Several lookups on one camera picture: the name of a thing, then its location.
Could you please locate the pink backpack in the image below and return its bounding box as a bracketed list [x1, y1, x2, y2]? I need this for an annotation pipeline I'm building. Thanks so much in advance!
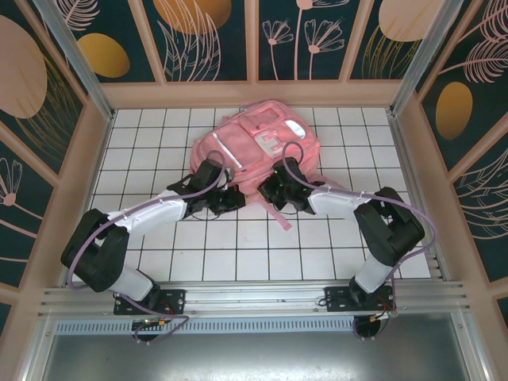
[188, 101, 321, 233]

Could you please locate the small green circuit board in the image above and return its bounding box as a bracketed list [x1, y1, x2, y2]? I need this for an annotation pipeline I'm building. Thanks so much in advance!
[133, 317, 175, 330]

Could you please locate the grey metal shelf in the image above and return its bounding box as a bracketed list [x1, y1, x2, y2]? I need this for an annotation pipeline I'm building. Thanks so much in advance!
[23, 313, 491, 381]

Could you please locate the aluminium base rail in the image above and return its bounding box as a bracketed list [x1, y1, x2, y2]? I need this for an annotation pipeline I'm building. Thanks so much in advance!
[37, 280, 473, 318]

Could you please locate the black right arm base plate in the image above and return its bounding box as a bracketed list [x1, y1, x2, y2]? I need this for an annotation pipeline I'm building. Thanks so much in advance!
[324, 285, 396, 313]

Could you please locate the aluminium side rail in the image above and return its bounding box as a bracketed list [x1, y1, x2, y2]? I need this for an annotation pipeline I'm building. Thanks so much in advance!
[387, 110, 452, 283]

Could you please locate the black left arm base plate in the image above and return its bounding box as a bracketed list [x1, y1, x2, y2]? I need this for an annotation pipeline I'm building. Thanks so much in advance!
[114, 288, 187, 316]

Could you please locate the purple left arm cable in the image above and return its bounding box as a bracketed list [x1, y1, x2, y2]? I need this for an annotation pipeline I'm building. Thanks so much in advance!
[67, 149, 232, 346]

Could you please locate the slotted grey cable tray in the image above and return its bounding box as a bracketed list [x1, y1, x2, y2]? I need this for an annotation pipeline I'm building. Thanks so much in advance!
[53, 320, 464, 335]

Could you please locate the yellow connector with wires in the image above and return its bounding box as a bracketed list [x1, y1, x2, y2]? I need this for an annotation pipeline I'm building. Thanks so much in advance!
[368, 309, 398, 322]

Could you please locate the aluminium corner post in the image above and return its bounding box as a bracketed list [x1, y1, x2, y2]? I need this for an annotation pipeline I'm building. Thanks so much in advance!
[387, 0, 475, 118]
[31, 0, 116, 122]

